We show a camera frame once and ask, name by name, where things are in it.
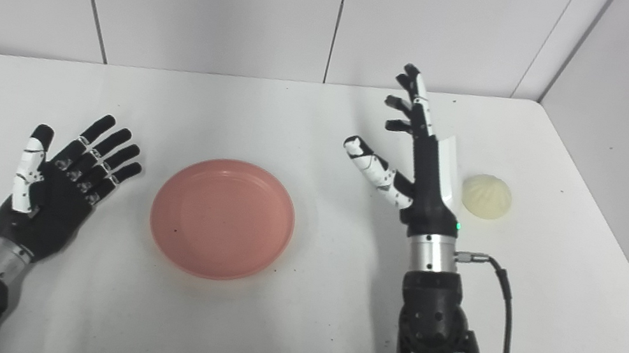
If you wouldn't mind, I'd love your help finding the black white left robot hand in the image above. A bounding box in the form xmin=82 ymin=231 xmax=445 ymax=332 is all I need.
xmin=0 ymin=97 xmax=151 ymax=279

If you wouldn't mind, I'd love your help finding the pink round plate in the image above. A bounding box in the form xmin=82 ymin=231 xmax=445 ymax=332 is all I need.
xmin=141 ymin=147 xmax=305 ymax=292

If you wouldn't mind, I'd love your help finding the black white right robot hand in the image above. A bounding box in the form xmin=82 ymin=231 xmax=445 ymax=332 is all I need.
xmin=329 ymin=55 xmax=488 ymax=247

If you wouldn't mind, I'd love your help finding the white steamed bun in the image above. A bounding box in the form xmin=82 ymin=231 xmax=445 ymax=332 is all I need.
xmin=458 ymin=169 xmax=517 ymax=224

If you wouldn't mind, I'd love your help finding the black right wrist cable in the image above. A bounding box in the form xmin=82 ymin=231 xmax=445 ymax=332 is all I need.
xmin=435 ymin=248 xmax=528 ymax=353

